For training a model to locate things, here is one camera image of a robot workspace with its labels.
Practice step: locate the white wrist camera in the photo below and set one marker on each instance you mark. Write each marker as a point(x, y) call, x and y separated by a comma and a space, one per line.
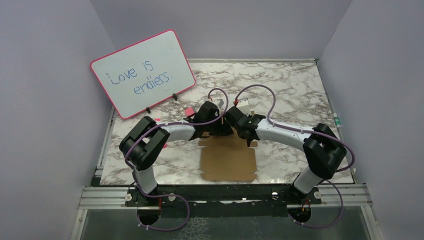
point(219, 102)
point(244, 106)

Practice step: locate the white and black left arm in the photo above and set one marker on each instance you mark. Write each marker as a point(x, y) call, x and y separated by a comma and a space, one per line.
point(143, 144)

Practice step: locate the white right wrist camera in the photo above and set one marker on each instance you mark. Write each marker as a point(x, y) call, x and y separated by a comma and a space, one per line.
point(244, 106)

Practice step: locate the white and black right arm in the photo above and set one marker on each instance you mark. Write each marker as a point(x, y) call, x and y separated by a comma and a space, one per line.
point(323, 151)

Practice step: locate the aluminium frame rail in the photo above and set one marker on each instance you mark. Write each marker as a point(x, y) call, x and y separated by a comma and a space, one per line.
point(114, 198)

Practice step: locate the green capped marker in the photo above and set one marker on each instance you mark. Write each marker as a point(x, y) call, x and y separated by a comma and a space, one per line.
point(336, 120)

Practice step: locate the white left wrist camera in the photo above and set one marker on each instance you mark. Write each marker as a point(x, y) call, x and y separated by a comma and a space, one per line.
point(219, 102)

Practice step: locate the pink marker pen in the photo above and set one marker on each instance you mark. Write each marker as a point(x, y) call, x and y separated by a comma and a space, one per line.
point(189, 112)

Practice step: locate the pink framed whiteboard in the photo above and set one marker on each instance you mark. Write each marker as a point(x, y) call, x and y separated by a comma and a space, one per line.
point(144, 74)

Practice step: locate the brown cardboard box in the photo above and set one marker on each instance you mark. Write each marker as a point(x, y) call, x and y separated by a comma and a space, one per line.
point(224, 157)

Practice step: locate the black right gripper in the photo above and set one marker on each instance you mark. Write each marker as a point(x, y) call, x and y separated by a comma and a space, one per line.
point(249, 116)

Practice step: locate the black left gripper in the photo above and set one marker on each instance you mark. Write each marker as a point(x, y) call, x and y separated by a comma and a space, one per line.
point(224, 129)

